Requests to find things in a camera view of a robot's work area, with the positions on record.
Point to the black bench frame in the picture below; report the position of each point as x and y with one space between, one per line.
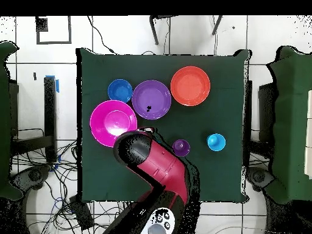
267 109
50 117

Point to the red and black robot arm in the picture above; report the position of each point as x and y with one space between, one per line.
160 160

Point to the dark blue small bowl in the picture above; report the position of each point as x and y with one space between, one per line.
120 90

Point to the black camera stand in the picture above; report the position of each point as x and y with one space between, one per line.
154 31

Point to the black round machine base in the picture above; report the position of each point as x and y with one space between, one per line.
259 176
34 175

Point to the large pink bowl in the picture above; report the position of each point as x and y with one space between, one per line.
102 121

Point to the purple plastic cup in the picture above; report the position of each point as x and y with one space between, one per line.
181 147

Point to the wide purple bowl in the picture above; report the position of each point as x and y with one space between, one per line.
151 97

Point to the light blue plastic cup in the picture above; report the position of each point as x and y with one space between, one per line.
216 142

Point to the wide orange bowl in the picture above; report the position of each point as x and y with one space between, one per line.
190 86

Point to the green-clothed side table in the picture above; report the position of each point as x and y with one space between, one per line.
290 121
6 121

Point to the dark green tablecloth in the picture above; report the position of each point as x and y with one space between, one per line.
109 180

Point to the black power strip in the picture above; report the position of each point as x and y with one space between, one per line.
81 213

